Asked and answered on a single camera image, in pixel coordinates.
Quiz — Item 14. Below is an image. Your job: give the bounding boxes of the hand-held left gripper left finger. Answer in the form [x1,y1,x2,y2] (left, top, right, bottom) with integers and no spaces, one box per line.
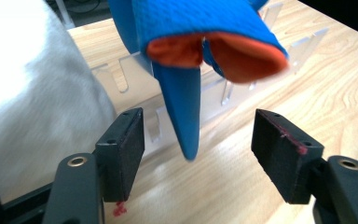
[94,106,145,203]

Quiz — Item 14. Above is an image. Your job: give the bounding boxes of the clear acrylic rack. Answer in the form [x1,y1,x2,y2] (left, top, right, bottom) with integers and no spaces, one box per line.
[90,1,330,157]

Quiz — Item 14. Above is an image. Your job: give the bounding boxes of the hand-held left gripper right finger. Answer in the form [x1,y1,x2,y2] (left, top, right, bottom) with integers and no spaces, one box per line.
[250,108,325,205]

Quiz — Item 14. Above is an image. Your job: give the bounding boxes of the blue hat with orange lining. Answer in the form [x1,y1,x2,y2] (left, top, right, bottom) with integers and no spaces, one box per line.
[106,0,291,162]

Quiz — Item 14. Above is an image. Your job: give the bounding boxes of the white cloth hat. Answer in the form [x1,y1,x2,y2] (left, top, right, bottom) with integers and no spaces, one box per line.
[0,0,118,195]

